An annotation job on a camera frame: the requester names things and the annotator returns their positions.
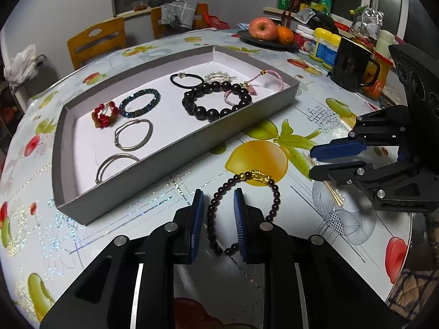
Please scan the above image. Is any pink string charm bracelet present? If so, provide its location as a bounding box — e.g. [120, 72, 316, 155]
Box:
[240, 70, 285, 95]

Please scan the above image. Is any large black bead bracelet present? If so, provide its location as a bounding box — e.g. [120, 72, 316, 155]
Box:
[182, 80, 253, 123]

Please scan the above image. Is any grey checked cloth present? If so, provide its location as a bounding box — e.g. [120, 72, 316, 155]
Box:
[161, 2, 197, 30]

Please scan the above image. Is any black hair tie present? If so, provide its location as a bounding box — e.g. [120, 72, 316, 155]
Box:
[170, 73, 205, 90]

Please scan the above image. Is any red apple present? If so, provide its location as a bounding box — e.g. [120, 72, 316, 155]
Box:
[249, 17, 279, 40]

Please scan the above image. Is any orange snack packet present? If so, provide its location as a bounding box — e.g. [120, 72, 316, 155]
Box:
[360, 50, 393, 100]

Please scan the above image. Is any gold pearl hairpin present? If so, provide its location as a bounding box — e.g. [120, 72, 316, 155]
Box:
[310, 158, 344, 207]

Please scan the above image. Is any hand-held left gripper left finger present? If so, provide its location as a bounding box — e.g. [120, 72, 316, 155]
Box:
[39, 189, 204, 329]

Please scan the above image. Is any silver foil bag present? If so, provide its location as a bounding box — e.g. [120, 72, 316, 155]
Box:
[350, 5, 385, 40]

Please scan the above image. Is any white plastic bag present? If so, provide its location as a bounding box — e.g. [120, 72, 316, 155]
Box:
[3, 44, 38, 88]

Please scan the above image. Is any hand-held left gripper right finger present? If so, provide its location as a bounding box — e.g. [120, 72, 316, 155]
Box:
[233, 188, 402, 329]

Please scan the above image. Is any silver bangle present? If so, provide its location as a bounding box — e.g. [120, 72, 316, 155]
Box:
[95, 153, 142, 184]
[114, 119, 154, 151]

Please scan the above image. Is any small pink hair tie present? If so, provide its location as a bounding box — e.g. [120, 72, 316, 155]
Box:
[224, 89, 252, 107]

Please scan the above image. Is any red bag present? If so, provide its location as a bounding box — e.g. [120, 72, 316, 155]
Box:
[195, 3, 230, 30]

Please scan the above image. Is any wooden chair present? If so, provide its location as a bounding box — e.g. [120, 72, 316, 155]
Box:
[150, 6, 179, 40]
[67, 17, 126, 71]

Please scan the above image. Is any black plate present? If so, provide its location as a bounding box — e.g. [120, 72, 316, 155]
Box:
[237, 29, 298, 50]

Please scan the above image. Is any white bottle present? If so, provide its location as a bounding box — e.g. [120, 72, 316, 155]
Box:
[375, 29, 396, 53]

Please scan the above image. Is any dark garnet bead bracelet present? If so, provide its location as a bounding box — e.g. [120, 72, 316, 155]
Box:
[206, 169, 281, 257]

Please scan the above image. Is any round pearl hair clip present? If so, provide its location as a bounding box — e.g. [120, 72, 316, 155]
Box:
[205, 70, 238, 83]

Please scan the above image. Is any grey cardboard tray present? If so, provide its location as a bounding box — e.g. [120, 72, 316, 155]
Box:
[51, 44, 300, 226]

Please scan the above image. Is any yellow lid jar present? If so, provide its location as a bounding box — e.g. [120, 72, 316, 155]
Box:
[309, 27, 341, 69]

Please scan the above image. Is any white jar red label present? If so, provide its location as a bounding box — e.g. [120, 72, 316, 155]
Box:
[294, 25, 318, 55]

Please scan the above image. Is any blue bead bracelet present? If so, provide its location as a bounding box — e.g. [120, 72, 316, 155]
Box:
[119, 88, 162, 119]

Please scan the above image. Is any red bead bracelet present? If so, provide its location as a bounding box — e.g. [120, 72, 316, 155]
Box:
[92, 101, 119, 129]

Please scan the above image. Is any quilted clothing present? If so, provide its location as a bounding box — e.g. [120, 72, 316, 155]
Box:
[386, 267, 439, 324]

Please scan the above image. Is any orange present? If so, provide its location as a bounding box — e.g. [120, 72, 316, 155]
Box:
[277, 27, 296, 44]

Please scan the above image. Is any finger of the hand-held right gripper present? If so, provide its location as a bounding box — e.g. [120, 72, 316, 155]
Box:
[309, 158, 421, 210]
[310, 106, 410, 161]

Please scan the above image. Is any black bag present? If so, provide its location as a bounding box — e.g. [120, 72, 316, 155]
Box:
[297, 8, 338, 31]

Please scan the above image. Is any black mug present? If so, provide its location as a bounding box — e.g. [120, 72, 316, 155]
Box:
[330, 36, 382, 93]

